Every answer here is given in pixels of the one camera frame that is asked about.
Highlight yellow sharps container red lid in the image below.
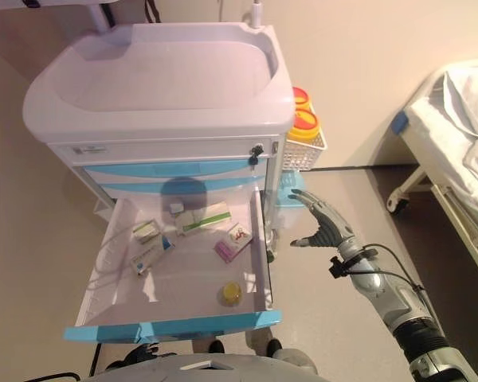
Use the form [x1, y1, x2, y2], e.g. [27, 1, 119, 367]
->
[288, 107, 323, 143]
[292, 86, 313, 111]

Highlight blue bed corner bumper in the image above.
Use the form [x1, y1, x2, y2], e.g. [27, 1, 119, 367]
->
[390, 111, 409, 135]

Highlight clear plastic tubing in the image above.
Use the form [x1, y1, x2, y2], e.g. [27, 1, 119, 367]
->
[88, 228, 133, 288]

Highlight blue white cart drawer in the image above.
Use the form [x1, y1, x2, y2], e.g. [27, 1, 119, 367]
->
[96, 174, 267, 197]
[80, 158, 268, 179]
[62, 185, 284, 344]

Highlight black strap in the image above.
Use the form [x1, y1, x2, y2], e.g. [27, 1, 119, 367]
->
[142, 0, 161, 24]

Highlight grey robot torso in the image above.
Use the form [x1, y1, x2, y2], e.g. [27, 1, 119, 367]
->
[79, 349, 320, 382]

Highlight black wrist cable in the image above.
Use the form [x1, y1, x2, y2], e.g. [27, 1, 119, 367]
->
[352, 243, 445, 333]

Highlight yellow capsule medicine bottle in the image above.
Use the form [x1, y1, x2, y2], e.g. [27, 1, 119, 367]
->
[218, 281, 244, 309]

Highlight pink white medicine box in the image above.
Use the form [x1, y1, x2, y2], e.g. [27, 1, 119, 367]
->
[213, 222, 253, 263]

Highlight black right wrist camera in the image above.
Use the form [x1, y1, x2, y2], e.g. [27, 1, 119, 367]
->
[329, 255, 347, 280]

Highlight long green white medicine box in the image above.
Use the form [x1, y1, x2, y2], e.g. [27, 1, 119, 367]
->
[174, 200, 233, 239]

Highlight white hospital bed frame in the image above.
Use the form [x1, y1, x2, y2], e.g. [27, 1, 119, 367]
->
[385, 58, 478, 294]

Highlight white blue medical cart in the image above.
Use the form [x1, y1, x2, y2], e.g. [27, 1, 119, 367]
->
[22, 21, 296, 263]

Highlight black floor cable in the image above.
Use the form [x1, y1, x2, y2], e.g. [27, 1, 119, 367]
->
[42, 370, 81, 382]

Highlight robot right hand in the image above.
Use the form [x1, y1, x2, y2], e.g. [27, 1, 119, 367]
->
[289, 189, 362, 260]

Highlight white bedding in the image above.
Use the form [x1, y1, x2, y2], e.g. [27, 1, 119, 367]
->
[406, 64, 478, 218]

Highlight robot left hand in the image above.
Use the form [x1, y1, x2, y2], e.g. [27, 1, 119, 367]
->
[123, 341, 177, 369]

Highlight clear side bin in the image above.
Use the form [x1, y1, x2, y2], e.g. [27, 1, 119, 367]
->
[90, 193, 117, 219]

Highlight blue white medicine box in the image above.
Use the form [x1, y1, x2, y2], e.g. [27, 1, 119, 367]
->
[128, 236, 176, 276]

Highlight white plastic mesh basket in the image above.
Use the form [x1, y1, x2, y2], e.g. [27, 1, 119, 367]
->
[282, 130, 328, 173]

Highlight black cart keys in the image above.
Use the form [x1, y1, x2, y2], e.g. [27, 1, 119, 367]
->
[248, 144, 264, 167]

